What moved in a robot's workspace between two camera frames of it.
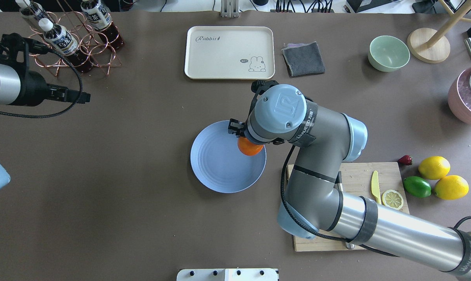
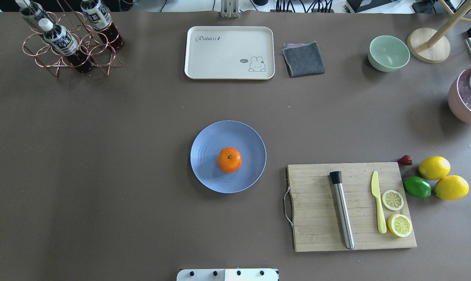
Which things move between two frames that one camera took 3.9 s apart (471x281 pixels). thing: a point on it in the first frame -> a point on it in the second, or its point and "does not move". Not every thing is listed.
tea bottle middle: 61,41 does not move
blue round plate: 219,164 does not move
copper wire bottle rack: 75,42 does not move
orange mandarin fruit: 248,148 -> 229,160
